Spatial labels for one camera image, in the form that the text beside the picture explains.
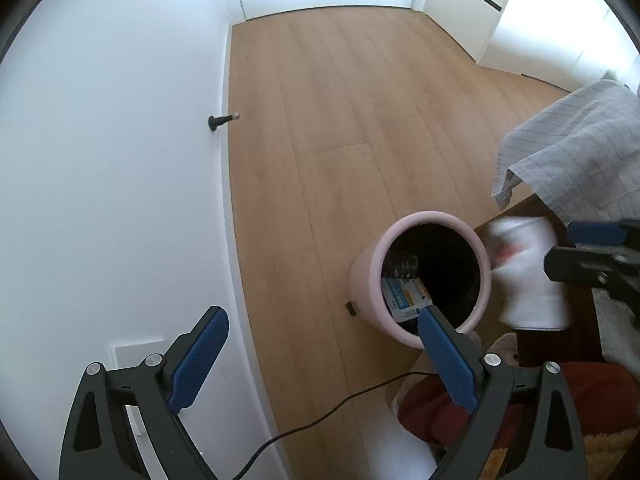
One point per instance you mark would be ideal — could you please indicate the dark red cloth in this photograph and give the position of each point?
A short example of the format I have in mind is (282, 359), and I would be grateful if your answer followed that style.
(425, 410)

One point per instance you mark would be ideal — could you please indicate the pink trash bin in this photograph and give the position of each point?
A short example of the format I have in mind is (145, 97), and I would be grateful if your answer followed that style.
(367, 280)

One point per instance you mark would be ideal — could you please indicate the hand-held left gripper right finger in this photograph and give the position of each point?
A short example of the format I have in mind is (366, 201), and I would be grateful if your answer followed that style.
(447, 355)

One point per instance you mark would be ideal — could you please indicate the red white plastic wrapper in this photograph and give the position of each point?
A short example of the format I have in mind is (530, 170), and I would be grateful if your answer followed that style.
(525, 290)

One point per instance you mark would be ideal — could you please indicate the blue yellow medicine box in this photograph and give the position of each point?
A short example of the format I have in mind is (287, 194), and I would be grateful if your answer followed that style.
(405, 300)

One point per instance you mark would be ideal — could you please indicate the grey checked cloth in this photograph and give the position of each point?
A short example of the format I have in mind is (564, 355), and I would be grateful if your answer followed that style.
(575, 150)

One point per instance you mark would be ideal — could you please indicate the yellow rug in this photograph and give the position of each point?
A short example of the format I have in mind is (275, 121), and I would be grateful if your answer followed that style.
(610, 455)

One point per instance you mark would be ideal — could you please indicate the beige plush slipper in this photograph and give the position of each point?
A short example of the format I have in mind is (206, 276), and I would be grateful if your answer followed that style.
(505, 347)

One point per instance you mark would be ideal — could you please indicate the black door stop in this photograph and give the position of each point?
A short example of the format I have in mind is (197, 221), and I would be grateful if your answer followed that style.
(217, 122)

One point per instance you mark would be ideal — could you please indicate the white fluffy cloth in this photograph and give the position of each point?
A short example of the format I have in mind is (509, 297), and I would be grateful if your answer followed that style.
(620, 330)

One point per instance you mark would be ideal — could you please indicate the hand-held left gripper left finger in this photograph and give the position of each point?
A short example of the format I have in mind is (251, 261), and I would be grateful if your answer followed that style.
(200, 355)

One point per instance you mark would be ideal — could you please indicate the small black block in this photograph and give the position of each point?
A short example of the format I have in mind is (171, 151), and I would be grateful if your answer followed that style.
(350, 308)

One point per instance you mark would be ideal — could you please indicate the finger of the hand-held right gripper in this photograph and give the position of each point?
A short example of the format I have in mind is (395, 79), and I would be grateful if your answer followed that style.
(580, 265)
(595, 232)

